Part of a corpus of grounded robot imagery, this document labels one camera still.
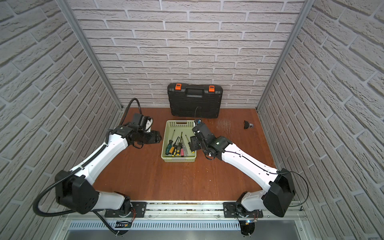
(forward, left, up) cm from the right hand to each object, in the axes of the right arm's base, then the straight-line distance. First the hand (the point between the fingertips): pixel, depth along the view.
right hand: (198, 138), depth 79 cm
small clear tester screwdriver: (+3, +8, -17) cm, 20 cm away
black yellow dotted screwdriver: (+5, +12, -17) cm, 21 cm away
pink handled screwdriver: (+2, +10, -16) cm, 19 cm away
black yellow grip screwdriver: (+8, +6, -18) cm, 20 cm away
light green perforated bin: (+21, +17, -18) cm, 32 cm away
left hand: (+4, +22, -2) cm, 22 cm away
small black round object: (+22, -38, -19) cm, 48 cm away
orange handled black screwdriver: (+4, +16, -16) cm, 23 cm away
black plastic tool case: (+29, +7, +3) cm, 30 cm away
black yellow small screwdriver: (+2, +15, -16) cm, 22 cm away
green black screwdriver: (+9, +18, -17) cm, 27 cm away
